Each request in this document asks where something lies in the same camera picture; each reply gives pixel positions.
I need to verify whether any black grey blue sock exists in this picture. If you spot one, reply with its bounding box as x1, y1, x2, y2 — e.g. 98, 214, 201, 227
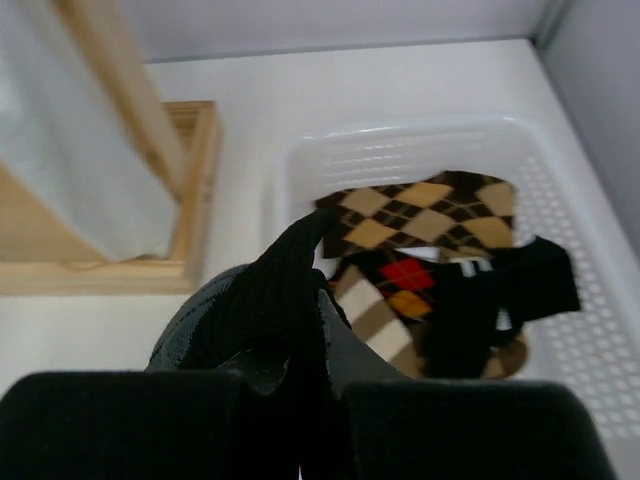
177, 210, 357, 479

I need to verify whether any white hanging cloth bag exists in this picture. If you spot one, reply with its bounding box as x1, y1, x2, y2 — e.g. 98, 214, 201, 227
1, 1, 178, 261

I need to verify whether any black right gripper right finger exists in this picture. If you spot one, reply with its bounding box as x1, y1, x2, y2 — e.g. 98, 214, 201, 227
318, 290, 409, 399

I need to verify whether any white plastic basket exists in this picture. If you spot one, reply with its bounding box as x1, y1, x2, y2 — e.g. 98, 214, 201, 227
269, 115, 640, 441

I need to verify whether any red yellow argyle sock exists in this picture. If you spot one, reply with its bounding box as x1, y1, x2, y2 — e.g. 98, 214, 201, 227
329, 250, 438, 324

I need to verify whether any brown tan argyle sock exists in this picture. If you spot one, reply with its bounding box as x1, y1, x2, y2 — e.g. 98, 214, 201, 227
315, 171, 516, 259

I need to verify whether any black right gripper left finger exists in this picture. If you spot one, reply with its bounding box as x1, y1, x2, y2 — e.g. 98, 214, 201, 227
147, 264, 300, 395

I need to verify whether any wooden clothes rack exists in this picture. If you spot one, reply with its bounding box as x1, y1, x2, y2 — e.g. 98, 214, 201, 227
1, 1, 222, 295

